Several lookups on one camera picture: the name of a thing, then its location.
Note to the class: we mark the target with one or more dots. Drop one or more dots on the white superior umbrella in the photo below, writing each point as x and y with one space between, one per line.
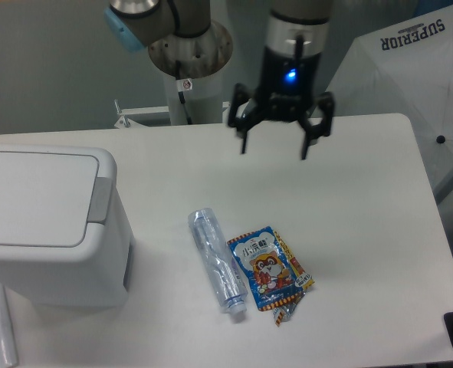
406 68

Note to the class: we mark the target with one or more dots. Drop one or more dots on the crushed clear plastic bottle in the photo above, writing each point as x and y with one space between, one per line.
219 263

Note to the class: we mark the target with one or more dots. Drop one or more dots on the white metal base frame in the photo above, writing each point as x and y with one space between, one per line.
149 113

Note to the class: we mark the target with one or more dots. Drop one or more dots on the blue snack wrapper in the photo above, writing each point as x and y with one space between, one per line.
277 280

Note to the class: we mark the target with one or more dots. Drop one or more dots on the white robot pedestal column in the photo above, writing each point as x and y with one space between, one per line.
192 71

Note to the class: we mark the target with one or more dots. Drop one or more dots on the white plastic trash can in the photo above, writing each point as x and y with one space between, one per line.
94 273

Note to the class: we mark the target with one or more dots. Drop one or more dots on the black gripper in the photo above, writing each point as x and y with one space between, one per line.
284 93

